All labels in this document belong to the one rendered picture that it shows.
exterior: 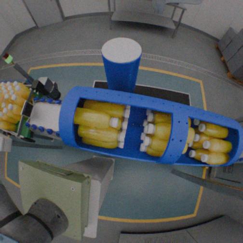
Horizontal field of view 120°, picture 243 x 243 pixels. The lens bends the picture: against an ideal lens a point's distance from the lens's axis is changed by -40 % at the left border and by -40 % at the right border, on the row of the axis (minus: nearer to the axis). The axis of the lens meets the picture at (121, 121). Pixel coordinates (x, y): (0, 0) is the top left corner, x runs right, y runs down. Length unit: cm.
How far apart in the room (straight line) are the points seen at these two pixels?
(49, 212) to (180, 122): 52
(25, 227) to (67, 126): 36
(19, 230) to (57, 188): 19
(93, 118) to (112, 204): 152
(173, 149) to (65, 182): 37
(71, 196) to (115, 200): 141
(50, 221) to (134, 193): 144
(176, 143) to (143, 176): 129
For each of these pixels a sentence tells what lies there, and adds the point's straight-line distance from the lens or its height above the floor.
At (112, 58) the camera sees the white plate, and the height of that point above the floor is 104.
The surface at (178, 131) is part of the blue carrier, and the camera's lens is 41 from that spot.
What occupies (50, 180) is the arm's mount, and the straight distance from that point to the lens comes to 41.
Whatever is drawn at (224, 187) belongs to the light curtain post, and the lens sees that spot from 100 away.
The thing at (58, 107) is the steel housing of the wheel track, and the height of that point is 93.
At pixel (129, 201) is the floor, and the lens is 178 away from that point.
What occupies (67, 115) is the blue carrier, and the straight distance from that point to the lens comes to 42.
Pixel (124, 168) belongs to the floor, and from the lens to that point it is 162.
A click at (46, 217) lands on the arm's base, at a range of 41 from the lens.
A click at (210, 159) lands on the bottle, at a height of 113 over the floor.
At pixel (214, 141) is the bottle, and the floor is 115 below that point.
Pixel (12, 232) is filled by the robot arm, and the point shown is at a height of 145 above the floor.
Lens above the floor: 159
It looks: 77 degrees down
